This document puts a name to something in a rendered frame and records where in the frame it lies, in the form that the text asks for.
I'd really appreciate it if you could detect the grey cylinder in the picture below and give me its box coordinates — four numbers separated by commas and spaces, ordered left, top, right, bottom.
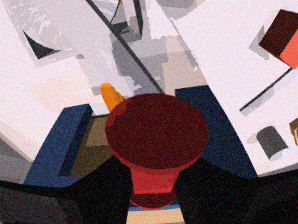
255, 125, 290, 161

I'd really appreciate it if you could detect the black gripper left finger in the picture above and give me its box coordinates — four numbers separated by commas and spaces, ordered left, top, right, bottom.
0, 155, 133, 224

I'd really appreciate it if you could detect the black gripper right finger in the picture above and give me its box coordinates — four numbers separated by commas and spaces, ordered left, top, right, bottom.
173, 157, 298, 224

